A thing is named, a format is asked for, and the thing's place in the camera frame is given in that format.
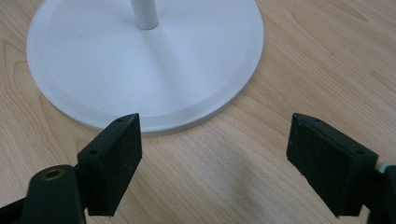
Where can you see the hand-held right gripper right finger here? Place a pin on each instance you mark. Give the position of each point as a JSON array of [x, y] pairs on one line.
[[327, 165]]

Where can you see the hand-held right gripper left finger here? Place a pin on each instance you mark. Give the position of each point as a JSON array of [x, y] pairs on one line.
[[112, 168]]

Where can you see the white round lamp base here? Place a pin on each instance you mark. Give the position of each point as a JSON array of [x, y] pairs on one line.
[[124, 68]]

